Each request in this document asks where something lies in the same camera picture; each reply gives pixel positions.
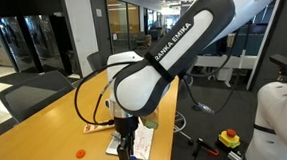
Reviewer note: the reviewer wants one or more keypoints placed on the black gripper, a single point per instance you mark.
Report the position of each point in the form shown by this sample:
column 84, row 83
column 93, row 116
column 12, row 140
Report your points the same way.
column 126, row 126

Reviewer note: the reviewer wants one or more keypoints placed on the orange foam disc with hole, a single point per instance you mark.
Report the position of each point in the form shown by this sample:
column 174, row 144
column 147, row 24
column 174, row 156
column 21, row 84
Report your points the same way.
column 80, row 154

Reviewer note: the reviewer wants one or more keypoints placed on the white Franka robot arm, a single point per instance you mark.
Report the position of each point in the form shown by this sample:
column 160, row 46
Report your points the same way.
column 144, row 86

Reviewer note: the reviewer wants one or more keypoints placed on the white dry-erase board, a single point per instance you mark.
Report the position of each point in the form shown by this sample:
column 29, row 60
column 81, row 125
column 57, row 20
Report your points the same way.
column 143, row 140

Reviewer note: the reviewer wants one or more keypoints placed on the large crumpled grey tape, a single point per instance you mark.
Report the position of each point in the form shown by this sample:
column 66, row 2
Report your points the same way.
column 114, row 136

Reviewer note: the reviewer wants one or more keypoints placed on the yellow emergency stop button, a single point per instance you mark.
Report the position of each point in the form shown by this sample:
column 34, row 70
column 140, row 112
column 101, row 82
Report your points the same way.
column 230, row 139

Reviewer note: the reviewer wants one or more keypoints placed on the white office desk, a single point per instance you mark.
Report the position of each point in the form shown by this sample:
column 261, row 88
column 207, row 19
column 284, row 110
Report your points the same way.
column 222, row 62

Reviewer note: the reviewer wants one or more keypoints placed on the blue partition panel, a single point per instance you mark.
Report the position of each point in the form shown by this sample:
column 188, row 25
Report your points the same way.
column 221, row 48

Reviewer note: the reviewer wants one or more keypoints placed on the black glass-door refrigerators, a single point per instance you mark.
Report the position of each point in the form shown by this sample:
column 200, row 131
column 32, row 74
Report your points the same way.
column 41, row 42

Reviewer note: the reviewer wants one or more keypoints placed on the black chair armrest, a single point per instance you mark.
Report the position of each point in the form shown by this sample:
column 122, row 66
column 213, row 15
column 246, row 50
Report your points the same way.
column 281, row 60

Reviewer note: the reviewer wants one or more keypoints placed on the silver metal bracket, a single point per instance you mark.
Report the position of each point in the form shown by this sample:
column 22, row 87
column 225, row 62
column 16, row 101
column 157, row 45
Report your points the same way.
column 235, row 157

